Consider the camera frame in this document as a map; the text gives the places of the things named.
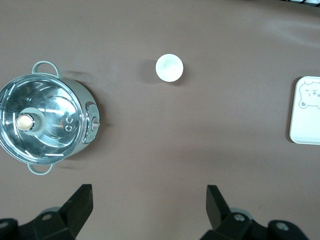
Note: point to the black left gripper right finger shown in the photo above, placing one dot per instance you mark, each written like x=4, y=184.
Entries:
x=220, y=215

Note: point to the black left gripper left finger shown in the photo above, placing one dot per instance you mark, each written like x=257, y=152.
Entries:
x=75, y=212

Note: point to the white plastic cup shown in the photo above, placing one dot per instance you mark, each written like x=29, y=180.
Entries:
x=169, y=67

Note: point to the cream bear print tray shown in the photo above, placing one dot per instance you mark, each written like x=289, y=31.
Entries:
x=306, y=120

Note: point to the glass pot lid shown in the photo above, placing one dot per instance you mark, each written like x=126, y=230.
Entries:
x=50, y=105

